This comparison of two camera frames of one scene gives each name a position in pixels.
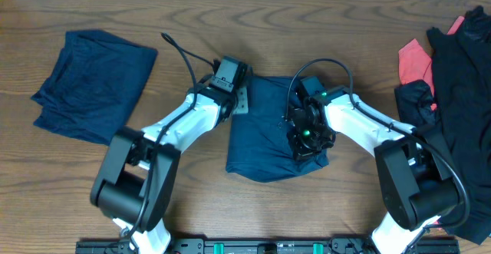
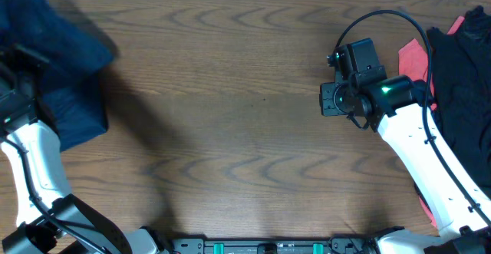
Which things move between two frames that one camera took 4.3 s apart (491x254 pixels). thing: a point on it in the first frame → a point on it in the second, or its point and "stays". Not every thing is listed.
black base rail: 257,245 stays
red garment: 415,64 stays
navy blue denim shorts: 258,146 → 74,57
